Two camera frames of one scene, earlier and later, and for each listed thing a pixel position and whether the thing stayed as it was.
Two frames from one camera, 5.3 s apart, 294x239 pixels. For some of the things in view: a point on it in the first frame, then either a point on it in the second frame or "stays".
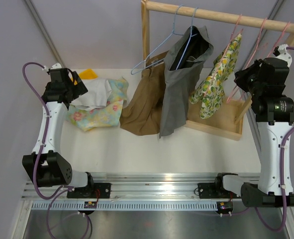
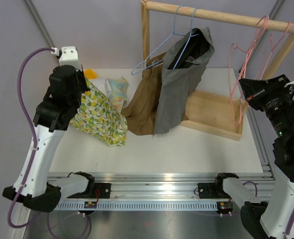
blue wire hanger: [191, 35] stays
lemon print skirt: [210, 91] to [96, 116]
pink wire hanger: [270, 54] to [254, 50]
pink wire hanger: [238, 30] to [231, 95]
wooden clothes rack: [229, 123] stays
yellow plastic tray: [88, 74] stays
